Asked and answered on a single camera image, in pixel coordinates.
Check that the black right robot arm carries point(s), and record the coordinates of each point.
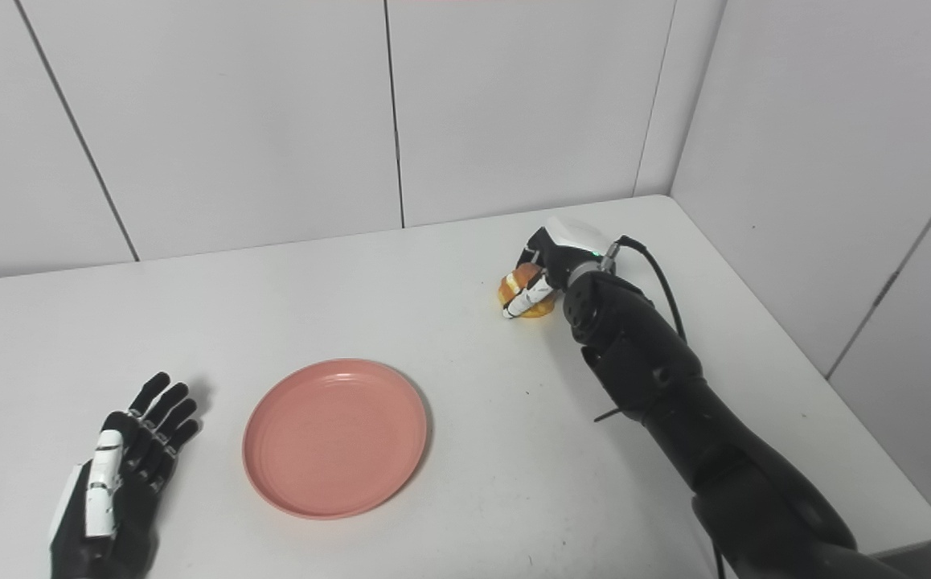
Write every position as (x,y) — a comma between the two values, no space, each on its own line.
(650,362)

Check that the orange cream puff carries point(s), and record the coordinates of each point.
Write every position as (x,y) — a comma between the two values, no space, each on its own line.
(523,277)

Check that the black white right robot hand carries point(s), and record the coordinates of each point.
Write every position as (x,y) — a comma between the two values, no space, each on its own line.
(566,249)

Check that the pink round plate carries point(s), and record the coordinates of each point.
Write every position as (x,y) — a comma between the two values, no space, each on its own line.
(335,438)

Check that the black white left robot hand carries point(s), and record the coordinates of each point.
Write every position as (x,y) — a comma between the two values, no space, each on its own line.
(132,498)

